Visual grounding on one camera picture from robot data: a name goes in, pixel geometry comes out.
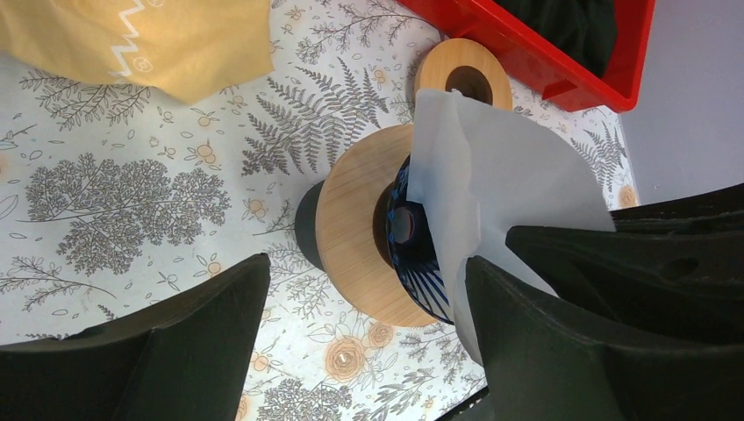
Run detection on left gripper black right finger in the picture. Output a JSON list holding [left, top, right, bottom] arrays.
[[466, 185, 743, 420]]

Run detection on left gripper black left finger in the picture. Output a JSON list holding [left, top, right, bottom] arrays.
[[1, 253, 270, 420]]

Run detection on wooden ring holder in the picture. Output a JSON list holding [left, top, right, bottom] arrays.
[[413, 38, 512, 111], [315, 124, 435, 327]]

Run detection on white paper coffee filter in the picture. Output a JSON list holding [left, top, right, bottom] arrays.
[[407, 89, 615, 362]]

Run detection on dark glass carafe red rim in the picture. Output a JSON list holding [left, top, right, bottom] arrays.
[[294, 181, 324, 271]]

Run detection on floral table mat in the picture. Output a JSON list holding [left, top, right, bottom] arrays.
[[0, 0, 640, 421]]

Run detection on red plastic bin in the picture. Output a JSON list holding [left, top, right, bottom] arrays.
[[403, 0, 655, 113]]

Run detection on black cloth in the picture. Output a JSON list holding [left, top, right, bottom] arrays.
[[497, 0, 619, 78]]

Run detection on yellow cloth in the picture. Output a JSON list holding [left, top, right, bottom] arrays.
[[1, 0, 274, 104]]

